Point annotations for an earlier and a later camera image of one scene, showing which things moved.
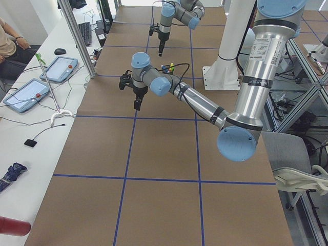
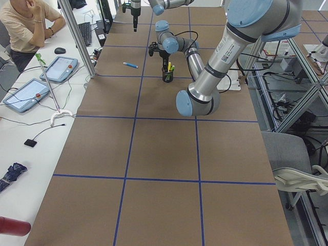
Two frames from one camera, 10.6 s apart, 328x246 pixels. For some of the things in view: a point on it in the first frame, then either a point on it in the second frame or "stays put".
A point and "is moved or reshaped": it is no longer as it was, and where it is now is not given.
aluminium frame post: x=90 y=68 stays put
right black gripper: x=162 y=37 → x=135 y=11
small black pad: x=30 y=142 stays put
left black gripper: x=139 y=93 → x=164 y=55
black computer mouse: x=59 y=51 stays put
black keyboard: x=85 y=30 stays put
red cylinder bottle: x=15 y=227 stays put
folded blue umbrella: x=12 y=175 stays put
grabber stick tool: x=39 y=56 stays put
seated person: x=15 y=52 → x=28 y=23
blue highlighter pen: x=165 y=68 is moved or reshaped
